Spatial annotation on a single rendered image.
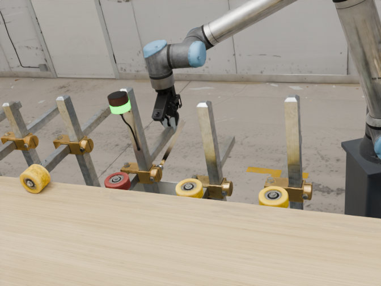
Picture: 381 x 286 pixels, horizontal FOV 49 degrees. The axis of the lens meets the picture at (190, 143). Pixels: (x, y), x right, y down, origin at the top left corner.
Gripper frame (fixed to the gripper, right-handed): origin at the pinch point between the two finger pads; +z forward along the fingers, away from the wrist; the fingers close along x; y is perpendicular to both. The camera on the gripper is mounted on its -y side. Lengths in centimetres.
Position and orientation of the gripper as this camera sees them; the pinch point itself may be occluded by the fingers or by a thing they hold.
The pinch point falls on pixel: (171, 133)
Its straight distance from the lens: 170.1
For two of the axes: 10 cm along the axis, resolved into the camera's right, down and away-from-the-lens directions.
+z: 1.7, 8.3, 5.3
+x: -9.2, -0.6, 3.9
